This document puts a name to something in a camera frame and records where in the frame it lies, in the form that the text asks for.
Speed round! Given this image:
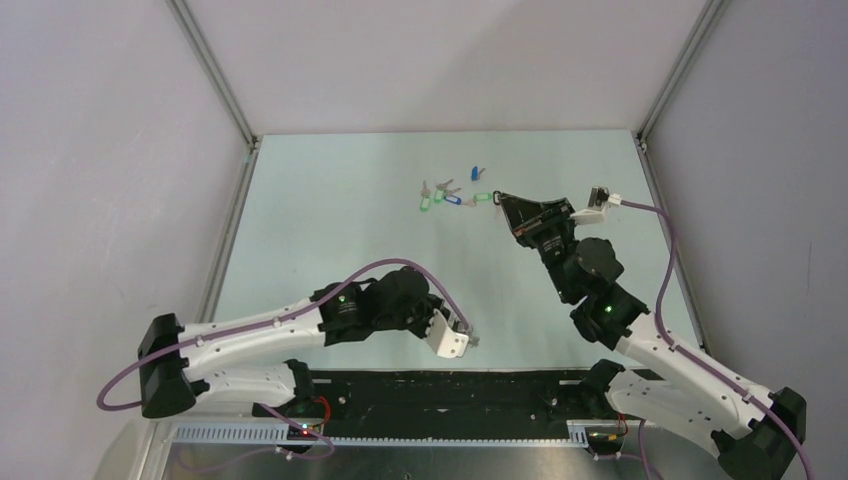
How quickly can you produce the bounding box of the green tag key centre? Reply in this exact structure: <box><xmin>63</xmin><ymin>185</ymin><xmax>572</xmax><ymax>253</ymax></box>
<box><xmin>433</xmin><ymin>179</ymin><xmax>453</xmax><ymax>203</ymax></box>

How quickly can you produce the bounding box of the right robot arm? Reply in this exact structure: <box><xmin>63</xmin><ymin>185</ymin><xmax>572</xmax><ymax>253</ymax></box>
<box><xmin>494</xmin><ymin>187</ymin><xmax>814</xmax><ymax>479</ymax></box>

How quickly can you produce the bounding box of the right electronics board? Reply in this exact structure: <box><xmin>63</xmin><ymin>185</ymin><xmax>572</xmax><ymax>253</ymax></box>
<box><xmin>587</xmin><ymin>431</ymin><xmax>626</xmax><ymax>443</ymax></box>

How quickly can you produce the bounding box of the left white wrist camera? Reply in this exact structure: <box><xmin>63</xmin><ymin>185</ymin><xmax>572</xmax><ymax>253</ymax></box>
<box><xmin>425</xmin><ymin>310</ymin><xmax>479</xmax><ymax>359</ymax></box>

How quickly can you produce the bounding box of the electronics board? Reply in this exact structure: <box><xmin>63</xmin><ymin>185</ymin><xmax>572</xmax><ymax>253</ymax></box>
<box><xmin>286</xmin><ymin>424</ymin><xmax>323</xmax><ymax>443</ymax></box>
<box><xmin>587</xmin><ymin>431</ymin><xmax>626</xmax><ymax>443</ymax></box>

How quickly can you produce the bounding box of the green tag key right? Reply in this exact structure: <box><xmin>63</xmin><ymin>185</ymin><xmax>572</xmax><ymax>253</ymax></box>
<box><xmin>462</xmin><ymin>192</ymin><xmax>493</xmax><ymax>207</ymax></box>

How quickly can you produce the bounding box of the blue tag key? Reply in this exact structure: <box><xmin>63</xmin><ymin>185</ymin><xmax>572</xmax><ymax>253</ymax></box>
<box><xmin>443</xmin><ymin>188</ymin><xmax>463</xmax><ymax>205</ymax></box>
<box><xmin>470</xmin><ymin>166</ymin><xmax>486</xmax><ymax>182</ymax></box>

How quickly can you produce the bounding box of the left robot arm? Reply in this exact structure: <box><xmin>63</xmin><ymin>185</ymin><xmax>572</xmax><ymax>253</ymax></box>
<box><xmin>138</xmin><ymin>267</ymin><xmax>464</xmax><ymax>419</ymax></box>

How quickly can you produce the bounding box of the blue tag key far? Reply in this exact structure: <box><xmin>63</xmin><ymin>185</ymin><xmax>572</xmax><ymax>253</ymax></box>
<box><xmin>470</xmin><ymin>166</ymin><xmax>486</xmax><ymax>182</ymax></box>

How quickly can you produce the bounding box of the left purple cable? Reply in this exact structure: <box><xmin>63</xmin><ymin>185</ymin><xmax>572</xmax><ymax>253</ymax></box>
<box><xmin>96</xmin><ymin>258</ymin><xmax>472</xmax><ymax>411</ymax></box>

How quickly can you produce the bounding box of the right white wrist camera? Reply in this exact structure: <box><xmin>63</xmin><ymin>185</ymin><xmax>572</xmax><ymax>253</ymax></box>
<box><xmin>570</xmin><ymin>186</ymin><xmax>622</xmax><ymax>226</ymax></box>

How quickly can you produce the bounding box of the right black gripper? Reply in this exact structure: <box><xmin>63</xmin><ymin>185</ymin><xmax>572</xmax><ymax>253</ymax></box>
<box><xmin>498</xmin><ymin>193</ymin><xmax>579</xmax><ymax>302</ymax></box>

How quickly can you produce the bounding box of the left electronics board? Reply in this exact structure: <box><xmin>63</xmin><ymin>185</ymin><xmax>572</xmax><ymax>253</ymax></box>
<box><xmin>286</xmin><ymin>424</ymin><xmax>323</xmax><ymax>443</ymax></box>

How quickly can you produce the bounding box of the green tag key left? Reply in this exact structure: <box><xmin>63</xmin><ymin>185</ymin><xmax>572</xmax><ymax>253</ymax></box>
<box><xmin>419</xmin><ymin>180</ymin><xmax>432</xmax><ymax>212</ymax></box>

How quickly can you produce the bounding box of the blue tag key middle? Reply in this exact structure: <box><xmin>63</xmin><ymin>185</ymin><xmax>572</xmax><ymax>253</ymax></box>
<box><xmin>443</xmin><ymin>188</ymin><xmax>463</xmax><ymax>205</ymax></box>

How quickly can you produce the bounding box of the green tag key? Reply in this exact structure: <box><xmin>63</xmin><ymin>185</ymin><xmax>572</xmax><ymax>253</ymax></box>
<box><xmin>419</xmin><ymin>180</ymin><xmax>432</xmax><ymax>212</ymax></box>
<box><xmin>433</xmin><ymin>179</ymin><xmax>453</xmax><ymax>203</ymax></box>
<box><xmin>462</xmin><ymin>192</ymin><xmax>493</xmax><ymax>207</ymax></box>

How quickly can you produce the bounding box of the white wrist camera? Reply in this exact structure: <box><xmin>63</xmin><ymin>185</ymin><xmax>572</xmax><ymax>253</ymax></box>
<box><xmin>570</xmin><ymin>186</ymin><xmax>622</xmax><ymax>226</ymax></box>
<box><xmin>425</xmin><ymin>310</ymin><xmax>479</xmax><ymax>359</ymax></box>

